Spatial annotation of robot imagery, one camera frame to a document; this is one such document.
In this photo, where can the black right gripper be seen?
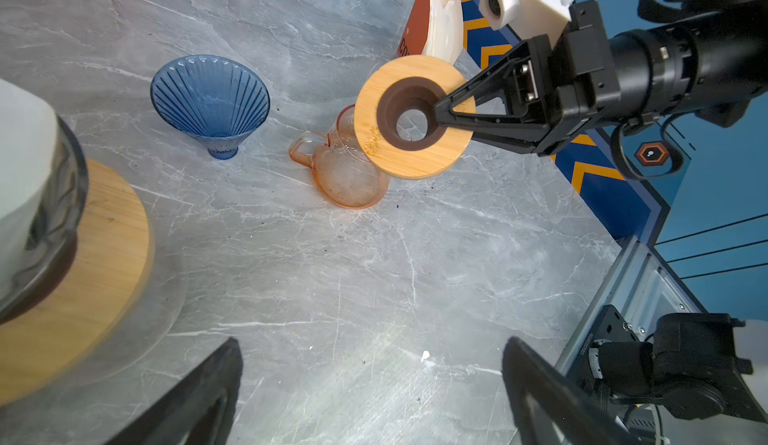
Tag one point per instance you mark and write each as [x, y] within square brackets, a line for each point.
[550, 92]

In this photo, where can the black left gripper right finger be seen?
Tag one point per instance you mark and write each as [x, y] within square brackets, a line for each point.
[547, 409]

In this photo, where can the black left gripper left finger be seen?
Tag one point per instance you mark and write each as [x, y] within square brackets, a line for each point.
[200, 409]

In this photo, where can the wooden dripper ring stand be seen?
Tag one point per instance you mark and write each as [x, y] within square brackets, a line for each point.
[111, 267]

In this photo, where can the blue glass ribbed dripper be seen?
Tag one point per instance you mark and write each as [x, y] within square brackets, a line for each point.
[212, 99]

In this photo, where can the white paper coffee filter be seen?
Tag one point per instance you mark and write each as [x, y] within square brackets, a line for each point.
[29, 129]

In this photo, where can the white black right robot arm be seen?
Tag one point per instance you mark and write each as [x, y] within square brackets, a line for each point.
[701, 57]

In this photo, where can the orange coffee filter box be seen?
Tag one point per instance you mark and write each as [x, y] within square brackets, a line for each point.
[414, 36]

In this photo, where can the orange glass pitcher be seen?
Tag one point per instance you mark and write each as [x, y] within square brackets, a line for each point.
[341, 170]

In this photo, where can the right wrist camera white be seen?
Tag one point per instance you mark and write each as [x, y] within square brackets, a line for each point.
[528, 18]

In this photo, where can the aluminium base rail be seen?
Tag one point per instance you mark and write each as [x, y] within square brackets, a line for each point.
[642, 288]

